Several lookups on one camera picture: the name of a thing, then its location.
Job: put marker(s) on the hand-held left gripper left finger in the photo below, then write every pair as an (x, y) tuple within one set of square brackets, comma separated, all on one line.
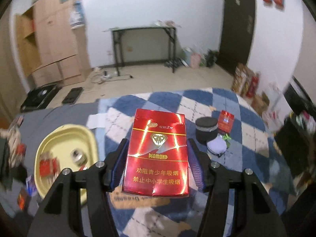
[(118, 170)]

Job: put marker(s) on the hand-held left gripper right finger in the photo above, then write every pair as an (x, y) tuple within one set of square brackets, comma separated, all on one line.
[(197, 170)]

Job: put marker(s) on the pale pouch with green charm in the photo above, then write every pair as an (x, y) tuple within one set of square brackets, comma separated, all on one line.
[(216, 145)]

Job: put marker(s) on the black round cookie-shaped case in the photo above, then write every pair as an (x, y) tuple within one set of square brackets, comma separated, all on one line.
[(206, 130)]

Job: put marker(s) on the white round case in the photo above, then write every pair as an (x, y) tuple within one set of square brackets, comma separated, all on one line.
[(79, 156)]

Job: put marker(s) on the red cigarette pack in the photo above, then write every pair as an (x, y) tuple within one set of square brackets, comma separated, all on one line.
[(48, 167), (226, 121), (155, 153), (22, 200)]

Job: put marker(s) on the yellow plastic basin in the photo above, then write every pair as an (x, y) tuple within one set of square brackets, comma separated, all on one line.
[(64, 138)]

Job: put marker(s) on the white cloth patch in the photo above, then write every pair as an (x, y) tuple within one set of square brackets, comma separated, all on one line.
[(97, 121)]

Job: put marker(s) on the blue checkered fleece blanket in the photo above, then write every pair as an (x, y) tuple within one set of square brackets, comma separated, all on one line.
[(172, 98)]

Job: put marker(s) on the grey bed sheet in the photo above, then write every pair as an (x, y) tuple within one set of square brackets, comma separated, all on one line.
[(61, 113)]

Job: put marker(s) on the black keyboard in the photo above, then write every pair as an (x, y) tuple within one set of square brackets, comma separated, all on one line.
[(71, 95)]

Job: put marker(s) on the colourful gift boxes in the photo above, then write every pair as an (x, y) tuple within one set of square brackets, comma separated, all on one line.
[(244, 81)]

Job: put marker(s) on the black furniture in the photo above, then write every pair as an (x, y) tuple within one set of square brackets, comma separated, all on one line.
[(296, 133)]

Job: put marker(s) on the black floor tray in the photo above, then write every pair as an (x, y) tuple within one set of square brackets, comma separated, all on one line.
[(39, 96)]

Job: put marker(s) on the pink bag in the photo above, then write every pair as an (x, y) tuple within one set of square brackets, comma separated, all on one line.
[(195, 59)]

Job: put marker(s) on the black bag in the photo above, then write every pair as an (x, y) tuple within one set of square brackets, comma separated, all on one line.
[(212, 58)]

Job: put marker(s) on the wooden wardrobe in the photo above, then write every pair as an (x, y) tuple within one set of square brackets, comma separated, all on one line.
[(54, 42)]

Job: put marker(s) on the black folding table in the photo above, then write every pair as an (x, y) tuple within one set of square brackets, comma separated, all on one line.
[(143, 28)]

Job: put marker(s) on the black door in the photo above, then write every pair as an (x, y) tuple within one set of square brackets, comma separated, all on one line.
[(237, 29)]

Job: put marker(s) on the white and blue hanging bag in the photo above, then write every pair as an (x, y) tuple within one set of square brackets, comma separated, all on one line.
[(77, 13)]

